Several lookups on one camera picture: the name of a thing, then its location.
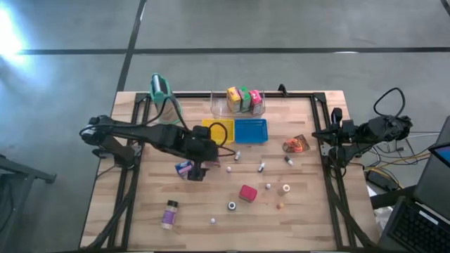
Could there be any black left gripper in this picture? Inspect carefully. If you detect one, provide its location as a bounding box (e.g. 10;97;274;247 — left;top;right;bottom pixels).
184;125;221;182

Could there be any orange taco seasoning packet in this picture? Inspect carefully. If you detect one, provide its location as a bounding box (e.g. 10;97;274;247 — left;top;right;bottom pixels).
282;134;311;155

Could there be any spice jar with purple label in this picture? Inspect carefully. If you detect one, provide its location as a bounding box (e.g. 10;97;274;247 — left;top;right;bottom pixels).
160;199;179;231

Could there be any yellow mini cereal box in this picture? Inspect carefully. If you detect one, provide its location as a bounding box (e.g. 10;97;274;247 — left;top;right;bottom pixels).
226;86;242;114

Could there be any grey open laptop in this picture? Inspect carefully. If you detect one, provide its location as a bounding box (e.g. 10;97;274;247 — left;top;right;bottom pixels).
378;115;450;253

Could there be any white paper sheet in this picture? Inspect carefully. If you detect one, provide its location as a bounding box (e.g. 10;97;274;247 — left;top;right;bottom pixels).
372;206;394;231

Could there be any yellow plastic basket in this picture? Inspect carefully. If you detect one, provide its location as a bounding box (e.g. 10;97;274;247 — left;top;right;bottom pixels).
201;118;236;145

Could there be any yellow floor cable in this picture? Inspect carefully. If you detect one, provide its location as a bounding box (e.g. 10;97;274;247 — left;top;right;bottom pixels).
365;153;432;176

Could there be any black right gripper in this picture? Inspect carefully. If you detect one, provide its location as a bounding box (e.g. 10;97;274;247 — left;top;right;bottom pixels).
311;108;356;160

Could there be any red mini cereal box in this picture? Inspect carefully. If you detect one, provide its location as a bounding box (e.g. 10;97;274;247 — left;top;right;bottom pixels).
248;89;264;116

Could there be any black stand bar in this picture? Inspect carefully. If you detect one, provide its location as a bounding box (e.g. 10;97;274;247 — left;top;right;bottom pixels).
369;185;418;211

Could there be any black power adapter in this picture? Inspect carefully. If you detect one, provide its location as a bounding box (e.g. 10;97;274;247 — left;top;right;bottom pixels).
365;170;391;193

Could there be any blue plastic basket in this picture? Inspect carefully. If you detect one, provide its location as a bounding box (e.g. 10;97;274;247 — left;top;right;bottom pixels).
233;118;270;145

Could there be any green mini cereal box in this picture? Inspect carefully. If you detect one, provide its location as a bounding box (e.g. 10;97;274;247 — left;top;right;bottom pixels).
238;86;252;112

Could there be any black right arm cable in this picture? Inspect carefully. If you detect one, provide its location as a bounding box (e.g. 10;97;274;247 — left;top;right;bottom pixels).
373;86;406;119

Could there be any black side desk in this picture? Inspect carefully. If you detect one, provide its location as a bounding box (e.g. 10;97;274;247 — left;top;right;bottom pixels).
0;154;57;253

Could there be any clear plastic bin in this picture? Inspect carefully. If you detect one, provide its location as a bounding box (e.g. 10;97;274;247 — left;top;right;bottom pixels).
210;86;267;119

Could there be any laptop with blue screen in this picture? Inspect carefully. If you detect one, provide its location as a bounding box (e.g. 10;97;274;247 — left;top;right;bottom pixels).
429;141;450;169

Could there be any black aluminium table frame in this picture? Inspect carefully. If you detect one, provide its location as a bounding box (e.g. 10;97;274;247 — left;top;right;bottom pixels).
84;91;379;252

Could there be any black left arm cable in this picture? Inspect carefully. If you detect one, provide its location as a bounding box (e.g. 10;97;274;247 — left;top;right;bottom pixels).
209;122;237;158

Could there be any red-lidded smoked paprika tin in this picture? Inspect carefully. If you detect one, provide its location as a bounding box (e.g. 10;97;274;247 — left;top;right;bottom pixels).
238;184;259;204

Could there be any blue mini cereal box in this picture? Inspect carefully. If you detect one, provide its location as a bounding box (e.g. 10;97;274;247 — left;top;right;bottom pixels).
174;160;194;180

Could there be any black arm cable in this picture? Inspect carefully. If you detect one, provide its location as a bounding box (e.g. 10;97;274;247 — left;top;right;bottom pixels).
209;122;237;158
373;86;406;119

